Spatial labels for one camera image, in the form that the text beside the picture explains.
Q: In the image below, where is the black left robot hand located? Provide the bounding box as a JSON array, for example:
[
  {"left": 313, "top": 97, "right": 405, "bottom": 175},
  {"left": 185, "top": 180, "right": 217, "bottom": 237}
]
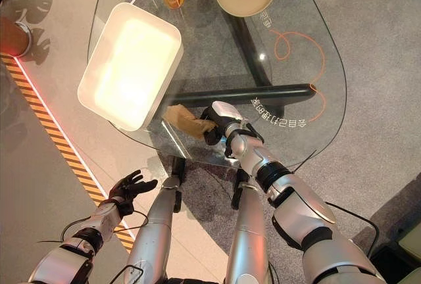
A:
[{"left": 109, "top": 170, "right": 159, "bottom": 218}]

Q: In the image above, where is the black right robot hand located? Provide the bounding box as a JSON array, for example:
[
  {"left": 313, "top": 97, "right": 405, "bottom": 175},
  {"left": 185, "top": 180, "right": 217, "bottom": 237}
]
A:
[{"left": 200, "top": 101, "right": 247, "bottom": 146}]

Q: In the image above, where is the brown cloth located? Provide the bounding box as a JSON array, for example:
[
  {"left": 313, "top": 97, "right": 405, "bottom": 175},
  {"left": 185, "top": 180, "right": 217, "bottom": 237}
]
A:
[{"left": 164, "top": 102, "right": 215, "bottom": 140}]

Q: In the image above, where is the white rectangular basket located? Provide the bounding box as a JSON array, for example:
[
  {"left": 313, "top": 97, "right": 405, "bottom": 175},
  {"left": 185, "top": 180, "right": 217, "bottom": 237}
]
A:
[{"left": 77, "top": 1, "right": 183, "bottom": 131}]

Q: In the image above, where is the silver left robot leg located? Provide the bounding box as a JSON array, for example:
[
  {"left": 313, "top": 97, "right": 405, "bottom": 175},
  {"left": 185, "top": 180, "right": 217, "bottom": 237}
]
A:
[{"left": 124, "top": 156, "right": 187, "bottom": 284}]

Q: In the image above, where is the silver robot leg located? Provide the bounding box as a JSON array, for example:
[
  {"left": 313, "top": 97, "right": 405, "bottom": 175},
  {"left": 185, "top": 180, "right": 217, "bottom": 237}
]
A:
[
  {"left": 224, "top": 168, "right": 270, "bottom": 284},
  {"left": 124, "top": 156, "right": 187, "bottom": 284}
]

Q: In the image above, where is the yellow black hazard tape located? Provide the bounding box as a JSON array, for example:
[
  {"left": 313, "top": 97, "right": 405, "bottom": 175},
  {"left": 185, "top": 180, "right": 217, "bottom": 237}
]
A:
[{"left": 0, "top": 53, "right": 139, "bottom": 254}]

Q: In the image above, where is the silver right robot leg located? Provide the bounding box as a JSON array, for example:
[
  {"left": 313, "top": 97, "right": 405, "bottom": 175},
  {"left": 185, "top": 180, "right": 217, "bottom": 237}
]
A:
[{"left": 224, "top": 168, "right": 270, "bottom": 284}]

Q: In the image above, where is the orange cord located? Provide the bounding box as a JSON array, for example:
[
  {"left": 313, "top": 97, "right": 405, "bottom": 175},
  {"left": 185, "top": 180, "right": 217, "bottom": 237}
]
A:
[{"left": 271, "top": 29, "right": 328, "bottom": 122}]

